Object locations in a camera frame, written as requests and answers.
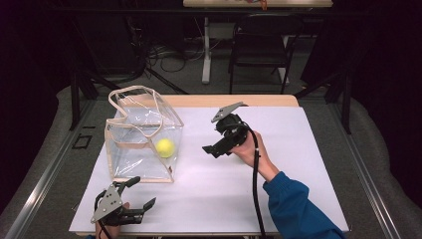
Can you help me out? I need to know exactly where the black metal stand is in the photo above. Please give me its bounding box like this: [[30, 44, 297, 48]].
[[293, 69, 352, 135], [69, 66, 112, 131]]

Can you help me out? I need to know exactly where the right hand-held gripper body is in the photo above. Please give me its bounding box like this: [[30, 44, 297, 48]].
[[210, 101, 251, 156]]

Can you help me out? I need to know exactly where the white table mat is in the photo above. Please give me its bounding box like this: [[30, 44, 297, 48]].
[[69, 106, 350, 235]]

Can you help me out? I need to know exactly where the person's right hand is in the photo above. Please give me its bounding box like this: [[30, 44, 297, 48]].
[[228, 129, 281, 183]]

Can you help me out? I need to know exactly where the dark curtain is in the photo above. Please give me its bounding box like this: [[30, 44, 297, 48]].
[[347, 0, 422, 208], [0, 0, 73, 212]]

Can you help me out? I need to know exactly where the tangle of floor cables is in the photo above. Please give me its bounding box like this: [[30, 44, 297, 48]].
[[147, 41, 205, 74]]

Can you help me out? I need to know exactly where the metal floor rail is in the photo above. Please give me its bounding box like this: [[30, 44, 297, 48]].
[[327, 99, 404, 239], [3, 99, 98, 239]]

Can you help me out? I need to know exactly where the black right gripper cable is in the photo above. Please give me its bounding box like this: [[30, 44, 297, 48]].
[[237, 121, 268, 239]]

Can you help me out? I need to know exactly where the black chair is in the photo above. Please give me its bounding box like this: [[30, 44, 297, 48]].
[[228, 13, 305, 96]]

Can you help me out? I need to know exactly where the person's left hand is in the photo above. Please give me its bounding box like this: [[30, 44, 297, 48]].
[[95, 202, 131, 239]]

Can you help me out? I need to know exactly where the clear plastic bag beige trim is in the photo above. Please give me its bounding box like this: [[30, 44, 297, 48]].
[[104, 85, 185, 184]]

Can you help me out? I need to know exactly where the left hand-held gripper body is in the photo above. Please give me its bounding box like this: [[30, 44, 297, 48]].
[[90, 183, 145, 227]]

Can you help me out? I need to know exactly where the yellow tennis ball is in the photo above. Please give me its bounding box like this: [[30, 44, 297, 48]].
[[154, 137, 176, 159]]

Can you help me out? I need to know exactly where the wooden table with white legs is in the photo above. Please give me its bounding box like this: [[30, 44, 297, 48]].
[[182, 0, 333, 86]]

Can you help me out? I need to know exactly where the black tripod stand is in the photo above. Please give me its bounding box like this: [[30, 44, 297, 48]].
[[130, 19, 189, 96]]

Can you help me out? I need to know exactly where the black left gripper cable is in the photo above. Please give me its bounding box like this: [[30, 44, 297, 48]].
[[94, 189, 113, 239]]

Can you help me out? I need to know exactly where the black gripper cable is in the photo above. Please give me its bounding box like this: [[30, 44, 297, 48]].
[[94, 189, 113, 239], [237, 121, 268, 239]]

